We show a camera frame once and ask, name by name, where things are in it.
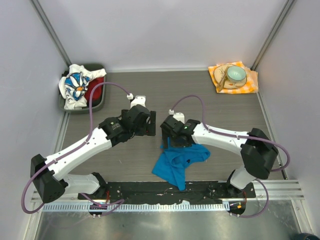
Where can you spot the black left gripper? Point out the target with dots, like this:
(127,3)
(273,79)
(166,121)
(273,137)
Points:
(149,129)

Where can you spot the cream floral plate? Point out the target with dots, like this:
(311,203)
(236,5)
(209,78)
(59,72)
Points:
(217,74)

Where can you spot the gold fork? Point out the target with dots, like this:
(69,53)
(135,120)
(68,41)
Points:
(223,79)

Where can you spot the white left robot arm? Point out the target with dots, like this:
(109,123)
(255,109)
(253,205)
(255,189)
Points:
(51,175)

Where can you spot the dark blue round object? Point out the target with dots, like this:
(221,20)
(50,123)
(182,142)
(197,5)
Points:
(306,236)

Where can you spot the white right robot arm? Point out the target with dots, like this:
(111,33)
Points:
(256,150)

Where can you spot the light blue ceramic bowl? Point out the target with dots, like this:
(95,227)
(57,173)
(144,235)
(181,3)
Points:
(236,74)

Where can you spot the white flower print t shirt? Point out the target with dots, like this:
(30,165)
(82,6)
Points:
(75,85)

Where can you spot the red t shirt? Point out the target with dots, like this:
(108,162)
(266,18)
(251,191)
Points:
(97,95)

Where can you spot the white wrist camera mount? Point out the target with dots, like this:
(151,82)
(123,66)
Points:
(136,100)
(179,116)

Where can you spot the white slotted cable duct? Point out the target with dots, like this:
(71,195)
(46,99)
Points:
(84,206)

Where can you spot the orange checkered cloth napkin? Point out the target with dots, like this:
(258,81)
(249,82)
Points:
(252,85)

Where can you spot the blue t shirt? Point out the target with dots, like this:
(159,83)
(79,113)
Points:
(173,162)

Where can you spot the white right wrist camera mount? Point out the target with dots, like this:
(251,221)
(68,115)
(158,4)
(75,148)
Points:
(179,116)

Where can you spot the black t shirt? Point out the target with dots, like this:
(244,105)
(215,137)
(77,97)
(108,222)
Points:
(65,73)

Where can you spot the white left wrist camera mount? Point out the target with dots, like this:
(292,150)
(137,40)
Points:
(136,100)

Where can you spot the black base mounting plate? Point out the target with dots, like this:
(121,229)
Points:
(164,193)

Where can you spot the dark grey plastic basket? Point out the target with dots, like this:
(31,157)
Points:
(85,110)

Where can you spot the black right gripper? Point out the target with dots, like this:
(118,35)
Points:
(165,135)

